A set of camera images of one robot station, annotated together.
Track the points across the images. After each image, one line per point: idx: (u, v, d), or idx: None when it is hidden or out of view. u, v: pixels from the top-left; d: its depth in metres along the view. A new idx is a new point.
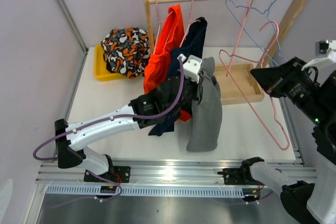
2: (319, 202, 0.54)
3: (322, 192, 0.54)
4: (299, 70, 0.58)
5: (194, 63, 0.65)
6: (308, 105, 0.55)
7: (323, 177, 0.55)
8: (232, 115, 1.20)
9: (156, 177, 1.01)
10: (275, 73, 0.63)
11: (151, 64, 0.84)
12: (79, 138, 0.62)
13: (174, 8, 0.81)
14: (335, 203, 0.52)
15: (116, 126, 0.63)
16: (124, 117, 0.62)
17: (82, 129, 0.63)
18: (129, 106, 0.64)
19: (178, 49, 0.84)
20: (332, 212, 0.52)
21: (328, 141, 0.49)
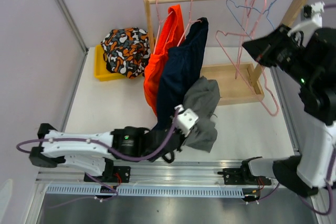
2: (307, 165, 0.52)
3: (308, 155, 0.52)
4: (285, 35, 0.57)
5: (189, 117, 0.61)
6: (294, 67, 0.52)
7: (310, 137, 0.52)
8: (232, 115, 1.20)
9: (156, 177, 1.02)
10: (263, 42, 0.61)
11: (151, 64, 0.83)
12: (52, 149, 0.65)
13: (174, 8, 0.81)
14: (323, 162, 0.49)
15: (90, 151, 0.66)
16: (100, 145, 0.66)
17: (58, 141, 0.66)
18: (110, 134, 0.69)
19: (176, 49, 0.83)
20: (319, 172, 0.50)
21: (312, 96, 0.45)
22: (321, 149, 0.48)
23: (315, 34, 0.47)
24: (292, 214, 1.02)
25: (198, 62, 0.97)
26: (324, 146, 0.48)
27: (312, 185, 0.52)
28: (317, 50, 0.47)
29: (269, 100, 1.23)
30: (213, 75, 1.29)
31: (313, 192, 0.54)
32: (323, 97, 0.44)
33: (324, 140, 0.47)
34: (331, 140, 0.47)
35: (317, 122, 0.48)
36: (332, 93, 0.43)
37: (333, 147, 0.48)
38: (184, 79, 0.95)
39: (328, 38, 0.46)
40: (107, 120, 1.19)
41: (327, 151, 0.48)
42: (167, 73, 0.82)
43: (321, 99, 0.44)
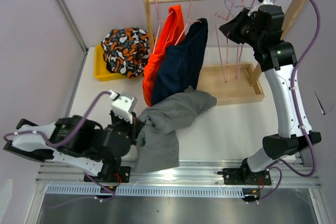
2: (283, 125, 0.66)
3: (279, 113, 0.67)
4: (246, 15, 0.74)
5: (125, 99, 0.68)
6: (251, 35, 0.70)
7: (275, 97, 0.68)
8: (232, 116, 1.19)
9: (156, 177, 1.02)
10: (231, 23, 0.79)
11: (150, 63, 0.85)
12: (18, 141, 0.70)
13: (174, 8, 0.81)
14: (290, 110, 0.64)
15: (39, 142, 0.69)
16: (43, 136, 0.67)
17: (21, 135, 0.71)
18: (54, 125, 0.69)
19: (173, 46, 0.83)
20: (290, 118, 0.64)
21: (260, 53, 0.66)
22: (283, 96, 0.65)
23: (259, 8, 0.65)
24: (292, 214, 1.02)
25: (196, 61, 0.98)
26: (284, 92, 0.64)
27: (290, 134, 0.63)
28: (261, 19, 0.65)
29: (269, 101, 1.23)
30: (213, 74, 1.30)
31: (295, 143, 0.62)
32: (266, 53, 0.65)
33: (281, 86, 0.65)
34: (286, 85, 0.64)
35: (270, 73, 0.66)
36: (272, 50, 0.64)
37: (291, 93, 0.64)
38: (180, 77, 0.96)
39: (268, 9, 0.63)
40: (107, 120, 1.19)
41: (289, 96, 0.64)
42: (163, 71, 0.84)
43: (265, 55, 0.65)
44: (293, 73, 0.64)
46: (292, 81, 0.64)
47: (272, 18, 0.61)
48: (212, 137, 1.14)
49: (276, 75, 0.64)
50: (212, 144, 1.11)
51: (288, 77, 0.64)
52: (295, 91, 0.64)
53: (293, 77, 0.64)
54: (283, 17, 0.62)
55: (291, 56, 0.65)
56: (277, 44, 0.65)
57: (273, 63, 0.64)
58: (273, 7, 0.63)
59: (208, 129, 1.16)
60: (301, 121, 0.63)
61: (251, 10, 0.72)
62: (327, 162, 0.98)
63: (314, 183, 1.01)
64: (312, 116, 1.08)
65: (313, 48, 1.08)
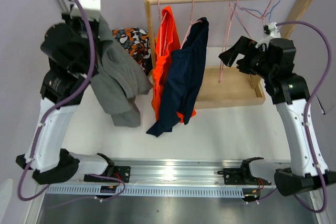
2: (296, 163, 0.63)
3: (293, 149, 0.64)
4: (253, 46, 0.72)
5: None
6: (262, 66, 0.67)
7: (290, 137, 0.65)
8: (233, 116, 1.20)
9: (156, 176, 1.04)
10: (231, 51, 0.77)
11: (159, 65, 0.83)
12: (42, 157, 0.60)
13: (167, 9, 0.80)
14: (303, 147, 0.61)
15: (51, 124, 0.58)
16: (48, 115, 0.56)
17: (36, 152, 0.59)
18: (44, 99, 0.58)
19: (178, 51, 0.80)
20: (304, 156, 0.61)
21: (271, 86, 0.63)
22: (296, 132, 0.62)
23: (271, 43, 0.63)
24: (293, 215, 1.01)
25: (199, 64, 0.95)
26: (297, 128, 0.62)
27: (305, 172, 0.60)
28: (273, 53, 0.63)
29: (268, 104, 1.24)
30: (216, 76, 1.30)
31: (310, 183, 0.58)
32: (278, 87, 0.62)
33: (294, 122, 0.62)
34: (299, 120, 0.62)
35: (281, 106, 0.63)
36: (284, 83, 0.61)
37: (304, 129, 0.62)
38: (186, 80, 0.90)
39: (280, 44, 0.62)
40: (108, 118, 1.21)
41: (302, 132, 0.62)
42: (171, 76, 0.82)
43: (276, 88, 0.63)
44: (306, 108, 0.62)
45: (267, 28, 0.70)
46: (305, 116, 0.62)
47: (284, 53, 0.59)
48: (212, 137, 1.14)
49: (289, 109, 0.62)
50: (213, 144, 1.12)
51: (301, 112, 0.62)
52: (309, 126, 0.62)
53: (306, 112, 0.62)
54: (294, 51, 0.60)
55: (303, 91, 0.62)
56: (289, 77, 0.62)
57: (285, 97, 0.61)
58: (285, 41, 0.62)
59: (208, 129, 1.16)
60: (315, 160, 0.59)
61: (259, 43, 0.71)
62: (327, 162, 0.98)
63: None
64: (313, 116, 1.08)
65: (313, 49, 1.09)
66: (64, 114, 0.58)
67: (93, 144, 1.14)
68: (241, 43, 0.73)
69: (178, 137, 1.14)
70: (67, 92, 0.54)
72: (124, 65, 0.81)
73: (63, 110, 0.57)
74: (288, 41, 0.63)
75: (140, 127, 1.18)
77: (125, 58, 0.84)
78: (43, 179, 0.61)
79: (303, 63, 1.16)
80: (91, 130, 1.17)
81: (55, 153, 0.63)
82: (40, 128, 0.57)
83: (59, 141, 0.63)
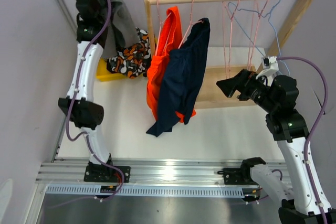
2: (298, 201, 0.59)
3: (295, 185, 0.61)
4: (253, 79, 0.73)
5: None
6: (264, 100, 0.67)
7: (291, 173, 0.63)
8: (233, 116, 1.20)
9: (156, 176, 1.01)
10: (231, 82, 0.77)
11: (154, 65, 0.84)
12: (85, 88, 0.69)
13: (172, 9, 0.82)
14: (305, 184, 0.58)
15: (92, 58, 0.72)
16: (88, 50, 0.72)
17: (80, 83, 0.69)
18: (81, 42, 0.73)
19: (177, 50, 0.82)
20: (307, 194, 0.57)
21: (271, 124, 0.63)
22: (296, 169, 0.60)
23: (275, 81, 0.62)
24: None
25: (199, 63, 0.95)
26: (298, 166, 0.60)
27: (307, 211, 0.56)
28: (275, 92, 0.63)
29: None
30: (216, 76, 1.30)
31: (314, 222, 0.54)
32: (278, 125, 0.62)
33: (294, 159, 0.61)
34: (300, 158, 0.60)
35: (282, 144, 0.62)
36: (283, 121, 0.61)
37: (305, 167, 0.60)
38: (185, 80, 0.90)
39: (283, 83, 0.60)
40: (107, 118, 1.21)
41: (303, 170, 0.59)
42: (168, 75, 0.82)
43: (277, 126, 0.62)
44: (306, 146, 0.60)
45: (268, 61, 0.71)
46: (305, 154, 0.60)
47: (286, 95, 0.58)
48: (212, 137, 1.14)
49: (289, 147, 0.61)
50: (213, 144, 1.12)
51: (301, 150, 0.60)
52: (310, 164, 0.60)
53: (306, 150, 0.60)
54: (298, 93, 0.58)
55: (302, 128, 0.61)
56: (289, 116, 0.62)
57: (285, 136, 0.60)
58: (289, 81, 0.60)
59: (208, 129, 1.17)
60: (318, 199, 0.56)
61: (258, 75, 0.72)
62: (327, 162, 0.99)
63: None
64: (312, 116, 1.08)
65: (313, 49, 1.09)
66: (97, 51, 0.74)
67: None
68: (243, 76, 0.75)
69: (178, 137, 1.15)
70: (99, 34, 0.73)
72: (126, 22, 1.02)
73: (97, 46, 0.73)
74: (292, 80, 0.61)
75: (139, 126, 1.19)
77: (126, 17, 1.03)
78: (89, 106, 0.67)
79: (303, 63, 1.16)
80: None
81: (92, 88, 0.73)
82: (83, 61, 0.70)
83: (93, 80, 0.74)
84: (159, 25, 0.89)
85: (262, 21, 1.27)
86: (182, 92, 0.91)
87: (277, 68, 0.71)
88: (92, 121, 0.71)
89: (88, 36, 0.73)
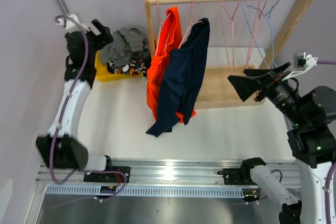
2: (305, 219, 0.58)
3: (305, 204, 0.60)
4: (280, 82, 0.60)
5: (72, 17, 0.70)
6: (292, 111, 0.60)
7: (305, 192, 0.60)
8: (231, 116, 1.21)
9: (156, 177, 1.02)
10: (249, 83, 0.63)
11: (154, 65, 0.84)
12: (69, 124, 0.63)
13: (171, 10, 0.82)
14: (319, 209, 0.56)
15: (78, 94, 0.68)
16: (75, 86, 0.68)
17: (63, 120, 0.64)
18: (66, 81, 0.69)
19: (177, 50, 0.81)
20: (318, 219, 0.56)
21: (296, 142, 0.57)
22: (314, 193, 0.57)
23: (313, 95, 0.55)
24: None
25: (199, 63, 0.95)
26: (316, 191, 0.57)
27: None
28: (310, 107, 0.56)
29: (269, 104, 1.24)
30: (216, 76, 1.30)
31: None
32: (303, 144, 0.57)
33: (314, 184, 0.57)
34: (320, 184, 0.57)
35: (304, 164, 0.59)
36: (312, 143, 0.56)
37: (324, 193, 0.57)
38: (185, 80, 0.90)
39: (324, 102, 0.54)
40: (106, 118, 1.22)
41: (321, 196, 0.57)
42: (168, 75, 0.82)
43: (302, 146, 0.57)
44: (331, 173, 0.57)
45: (302, 62, 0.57)
46: (328, 181, 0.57)
47: (327, 117, 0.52)
48: (212, 137, 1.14)
49: (311, 172, 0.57)
50: (213, 143, 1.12)
51: (324, 176, 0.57)
52: (329, 193, 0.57)
53: (329, 178, 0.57)
54: None
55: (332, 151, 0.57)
56: (318, 134, 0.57)
57: (311, 160, 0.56)
58: (330, 99, 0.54)
59: (208, 129, 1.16)
60: None
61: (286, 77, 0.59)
62: None
63: None
64: None
65: (313, 50, 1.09)
66: (85, 88, 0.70)
67: (93, 143, 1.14)
68: (268, 79, 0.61)
69: (178, 137, 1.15)
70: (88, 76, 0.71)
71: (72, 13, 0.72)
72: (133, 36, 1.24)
73: (85, 84, 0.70)
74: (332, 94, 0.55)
75: (139, 126, 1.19)
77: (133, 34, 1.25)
78: (73, 143, 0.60)
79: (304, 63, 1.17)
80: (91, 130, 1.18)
81: (76, 128, 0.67)
82: (68, 96, 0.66)
83: (79, 117, 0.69)
84: (159, 25, 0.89)
85: (263, 21, 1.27)
86: (182, 92, 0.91)
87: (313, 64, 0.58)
88: (76, 164, 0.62)
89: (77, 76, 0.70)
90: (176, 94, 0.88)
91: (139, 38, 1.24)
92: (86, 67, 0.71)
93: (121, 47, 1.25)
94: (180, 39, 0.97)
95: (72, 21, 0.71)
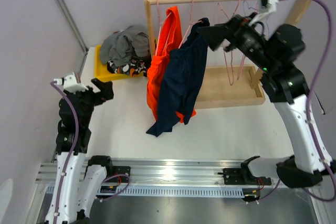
2: (301, 158, 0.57)
3: (295, 146, 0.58)
4: (246, 27, 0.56)
5: (69, 76, 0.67)
6: (259, 55, 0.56)
7: (290, 131, 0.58)
8: (230, 115, 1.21)
9: (156, 177, 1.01)
10: (217, 31, 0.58)
11: (154, 65, 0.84)
12: (67, 211, 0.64)
13: (171, 9, 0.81)
14: (308, 144, 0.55)
15: (73, 172, 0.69)
16: (69, 162, 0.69)
17: (60, 204, 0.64)
18: (60, 155, 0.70)
19: (176, 51, 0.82)
20: (311, 154, 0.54)
21: (270, 85, 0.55)
22: (300, 130, 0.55)
23: (276, 34, 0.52)
24: (293, 214, 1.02)
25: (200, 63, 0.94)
26: (301, 127, 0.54)
27: (313, 170, 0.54)
28: (276, 47, 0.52)
29: (269, 104, 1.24)
30: (216, 76, 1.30)
31: (319, 178, 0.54)
32: (276, 85, 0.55)
33: (297, 121, 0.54)
34: (302, 118, 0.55)
35: (282, 106, 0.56)
36: (283, 82, 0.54)
37: (309, 127, 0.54)
38: (185, 81, 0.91)
39: (287, 37, 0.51)
40: (107, 118, 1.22)
41: (306, 131, 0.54)
42: (168, 75, 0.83)
43: (275, 87, 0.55)
44: (307, 104, 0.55)
45: (266, 2, 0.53)
46: (307, 114, 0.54)
47: (294, 51, 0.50)
48: (213, 137, 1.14)
49: (290, 109, 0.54)
50: (213, 143, 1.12)
51: (303, 109, 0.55)
52: (313, 124, 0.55)
53: (308, 109, 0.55)
54: (303, 46, 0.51)
55: (302, 86, 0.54)
56: (287, 72, 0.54)
57: (287, 97, 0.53)
58: (293, 33, 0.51)
59: (208, 129, 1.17)
60: (323, 156, 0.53)
61: (252, 21, 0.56)
62: None
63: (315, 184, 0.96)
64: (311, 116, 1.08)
65: (313, 49, 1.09)
66: (80, 159, 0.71)
67: (93, 143, 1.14)
68: (234, 25, 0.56)
69: (178, 137, 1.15)
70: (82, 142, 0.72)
71: (71, 71, 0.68)
72: (139, 40, 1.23)
73: (79, 155, 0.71)
74: (293, 29, 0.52)
75: (139, 126, 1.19)
77: (139, 38, 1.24)
78: None
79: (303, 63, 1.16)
80: (91, 130, 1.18)
81: (74, 206, 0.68)
82: (62, 176, 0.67)
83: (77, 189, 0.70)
84: (159, 25, 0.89)
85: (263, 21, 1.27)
86: (182, 92, 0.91)
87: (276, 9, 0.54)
88: None
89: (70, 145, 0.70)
90: (177, 94, 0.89)
91: (145, 42, 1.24)
92: (80, 132, 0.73)
93: (123, 49, 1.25)
94: (181, 39, 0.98)
95: (71, 81, 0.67)
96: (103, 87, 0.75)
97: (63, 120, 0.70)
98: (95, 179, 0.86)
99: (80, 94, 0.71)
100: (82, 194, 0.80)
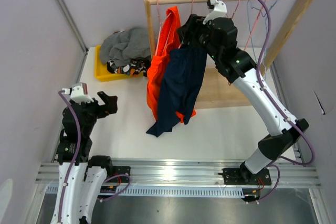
2: (270, 125, 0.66)
3: (261, 113, 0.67)
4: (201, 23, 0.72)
5: (77, 87, 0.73)
6: (208, 46, 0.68)
7: (252, 103, 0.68)
8: (231, 116, 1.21)
9: (156, 177, 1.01)
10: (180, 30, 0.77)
11: (154, 65, 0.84)
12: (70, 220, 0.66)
13: (171, 9, 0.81)
14: (269, 108, 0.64)
15: (74, 181, 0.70)
16: (70, 172, 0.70)
17: (63, 214, 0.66)
18: (62, 164, 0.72)
19: (177, 50, 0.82)
20: (274, 116, 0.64)
21: (222, 68, 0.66)
22: (258, 98, 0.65)
23: (212, 25, 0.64)
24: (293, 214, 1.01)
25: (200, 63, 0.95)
26: (258, 95, 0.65)
27: (281, 129, 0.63)
28: (217, 35, 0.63)
29: None
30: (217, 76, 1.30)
31: (289, 137, 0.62)
32: (228, 66, 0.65)
33: (254, 91, 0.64)
34: (256, 87, 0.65)
35: (237, 82, 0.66)
36: (232, 62, 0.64)
37: (264, 92, 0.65)
38: (185, 80, 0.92)
39: (222, 25, 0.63)
40: (107, 118, 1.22)
41: (264, 97, 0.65)
42: (168, 75, 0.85)
43: (227, 69, 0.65)
44: (258, 75, 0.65)
45: (210, 4, 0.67)
46: (260, 82, 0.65)
47: (228, 34, 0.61)
48: (213, 137, 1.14)
49: (244, 82, 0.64)
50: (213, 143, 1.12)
51: (255, 80, 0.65)
52: (266, 89, 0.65)
53: (260, 78, 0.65)
54: (237, 30, 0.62)
55: (249, 62, 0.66)
56: (234, 54, 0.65)
57: (237, 73, 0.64)
58: (224, 22, 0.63)
59: (208, 129, 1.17)
60: (285, 115, 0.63)
61: (206, 19, 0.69)
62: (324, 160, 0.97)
63: (314, 183, 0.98)
64: (311, 116, 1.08)
65: (312, 49, 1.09)
66: (81, 169, 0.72)
67: (93, 143, 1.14)
68: (191, 21, 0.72)
69: (178, 137, 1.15)
70: (83, 151, 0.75)
71: (79, 83, 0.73)
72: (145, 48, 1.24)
73: (80, 166, 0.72)
74: (226, 20, 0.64)
75: (139, 126, 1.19)
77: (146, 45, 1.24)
78: None
79: (303, 62, 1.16)
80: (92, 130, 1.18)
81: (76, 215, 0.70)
82: (64, 187, 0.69)
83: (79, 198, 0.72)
84: (159, 25, 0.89)
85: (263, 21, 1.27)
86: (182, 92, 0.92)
87: (225, 10, 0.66)
88: None
89: (71, 155, 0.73)
90: (176, 94, 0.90)
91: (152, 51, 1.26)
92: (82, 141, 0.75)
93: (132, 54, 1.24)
94: None
95: (78, 91, 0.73)
96: (106, 102, 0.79)
97: (66, 128, 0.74)
98: (95, 182, 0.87)
99: (84, 105, 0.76)
100: (84, 199, 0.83)
